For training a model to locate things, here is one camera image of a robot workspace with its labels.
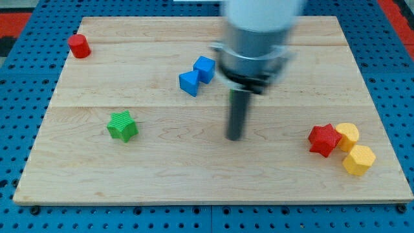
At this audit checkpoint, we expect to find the wooden board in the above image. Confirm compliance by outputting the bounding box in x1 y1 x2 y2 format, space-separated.
14 16 413 206

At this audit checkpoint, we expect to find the yellow cylinder block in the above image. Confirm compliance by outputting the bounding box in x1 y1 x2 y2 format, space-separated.
335 122 360 152

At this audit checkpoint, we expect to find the blue triangle block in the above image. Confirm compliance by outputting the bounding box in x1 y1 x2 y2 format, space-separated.
179 71 199 97

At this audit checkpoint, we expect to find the red cylinder block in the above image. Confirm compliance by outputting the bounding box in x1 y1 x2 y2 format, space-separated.
67 34 91 58

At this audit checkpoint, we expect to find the green star block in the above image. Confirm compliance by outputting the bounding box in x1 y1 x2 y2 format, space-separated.
107 110 139 143

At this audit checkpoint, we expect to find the yellow hexagon block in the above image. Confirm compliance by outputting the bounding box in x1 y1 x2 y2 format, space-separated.
342 145 376 176

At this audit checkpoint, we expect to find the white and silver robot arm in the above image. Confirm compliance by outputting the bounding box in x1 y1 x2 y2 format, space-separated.
211 0 306 94

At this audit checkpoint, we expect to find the blue cube block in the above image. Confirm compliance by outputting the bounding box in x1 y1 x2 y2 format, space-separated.
193 56 216 84

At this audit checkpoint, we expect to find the red star block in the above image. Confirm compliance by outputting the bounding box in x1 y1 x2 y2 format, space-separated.
308 124 342 158

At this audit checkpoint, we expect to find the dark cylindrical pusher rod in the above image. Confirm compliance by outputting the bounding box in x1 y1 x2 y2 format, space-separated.
226 89 250 140

